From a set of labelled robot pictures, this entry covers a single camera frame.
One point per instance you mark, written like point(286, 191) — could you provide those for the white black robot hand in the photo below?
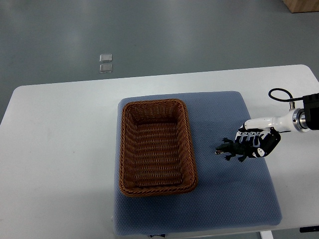
point(262, 135)

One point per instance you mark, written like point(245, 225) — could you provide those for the dark toy crocodile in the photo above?
point(233, 149)

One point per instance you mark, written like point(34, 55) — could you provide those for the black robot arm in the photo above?
point(311, 109)

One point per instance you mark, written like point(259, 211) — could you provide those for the brown wicker basket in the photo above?
point(156, 155)

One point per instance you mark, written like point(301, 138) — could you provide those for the blue grey cushion mat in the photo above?
point(229, 193)

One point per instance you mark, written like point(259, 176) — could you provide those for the wooden furniture corner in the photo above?
point(301, 6)

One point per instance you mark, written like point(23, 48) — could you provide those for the upper floor socket plate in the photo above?
point(105, 57)

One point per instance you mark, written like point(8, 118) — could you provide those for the black table bracket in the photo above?
point(309, 229)

